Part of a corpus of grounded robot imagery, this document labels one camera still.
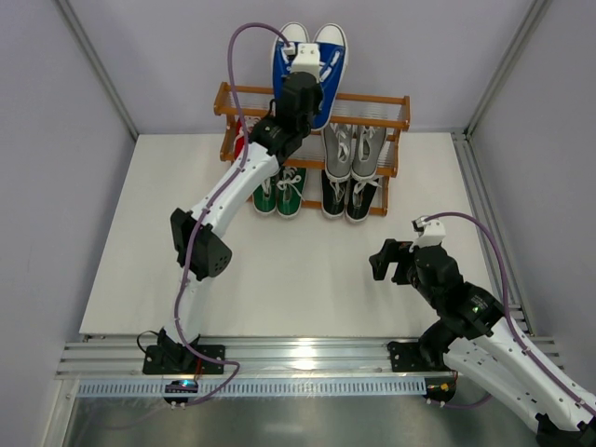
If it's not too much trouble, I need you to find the blue sneaker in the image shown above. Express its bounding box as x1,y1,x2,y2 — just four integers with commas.
313,23,349,130
271,22,309,100

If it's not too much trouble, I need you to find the grey sneaker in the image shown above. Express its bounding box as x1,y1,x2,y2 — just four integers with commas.
321,123,353,182
351,126,387,182

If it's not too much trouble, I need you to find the black sneaker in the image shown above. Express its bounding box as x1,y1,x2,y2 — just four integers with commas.
345,177,381,224
321,171,348,219

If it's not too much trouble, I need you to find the red sneaker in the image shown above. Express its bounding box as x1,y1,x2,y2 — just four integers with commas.
233,116,255,159

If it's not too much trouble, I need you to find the green sneaker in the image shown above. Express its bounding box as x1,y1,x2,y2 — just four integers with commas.
277,167,307,219
252,175,278,215

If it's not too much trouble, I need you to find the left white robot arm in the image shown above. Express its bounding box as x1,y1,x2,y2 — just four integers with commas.
156,72,323,373

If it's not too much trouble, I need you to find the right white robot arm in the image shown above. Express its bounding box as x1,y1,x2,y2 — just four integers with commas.
369,239,595,446

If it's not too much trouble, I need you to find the wooden shoe shelf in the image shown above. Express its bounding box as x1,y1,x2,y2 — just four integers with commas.
213,81,411,217

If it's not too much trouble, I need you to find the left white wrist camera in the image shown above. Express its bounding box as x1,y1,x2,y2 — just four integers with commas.
282,43,321,83

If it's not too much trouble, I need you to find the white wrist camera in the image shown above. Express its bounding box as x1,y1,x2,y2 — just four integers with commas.
282,43,321,83
410,216,446,252

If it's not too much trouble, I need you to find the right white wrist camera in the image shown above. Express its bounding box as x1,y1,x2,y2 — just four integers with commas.
410,216,446,252

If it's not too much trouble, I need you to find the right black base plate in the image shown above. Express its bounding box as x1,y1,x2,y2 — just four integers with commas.
386,341,449,373

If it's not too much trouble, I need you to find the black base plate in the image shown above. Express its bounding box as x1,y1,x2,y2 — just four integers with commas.
386,341,449,373
142,345,224,375

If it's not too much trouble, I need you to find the aluminium right side rail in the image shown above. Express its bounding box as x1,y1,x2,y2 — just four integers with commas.
451,131,535,336

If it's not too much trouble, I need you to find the aluminium rail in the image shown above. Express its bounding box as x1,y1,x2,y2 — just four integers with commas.
55,337,564,379
451,131,535,336

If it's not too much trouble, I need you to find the aluminium front rail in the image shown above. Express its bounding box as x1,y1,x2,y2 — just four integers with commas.
55,337,564,379

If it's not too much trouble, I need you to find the slotted grey cable duct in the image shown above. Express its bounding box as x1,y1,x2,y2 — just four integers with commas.
76,376,427,399

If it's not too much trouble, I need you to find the right aluminium corner post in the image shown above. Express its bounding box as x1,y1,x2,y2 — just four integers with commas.
464,0,552,138

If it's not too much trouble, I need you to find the aluminium corner post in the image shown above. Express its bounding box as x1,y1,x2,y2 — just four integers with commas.
464,0,552,138
52,0,140,141

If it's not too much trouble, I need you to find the left aluminium corner post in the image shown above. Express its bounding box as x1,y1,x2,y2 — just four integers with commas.
52,0,140,141

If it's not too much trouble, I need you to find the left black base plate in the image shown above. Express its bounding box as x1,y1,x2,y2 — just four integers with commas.
142,345,224,375

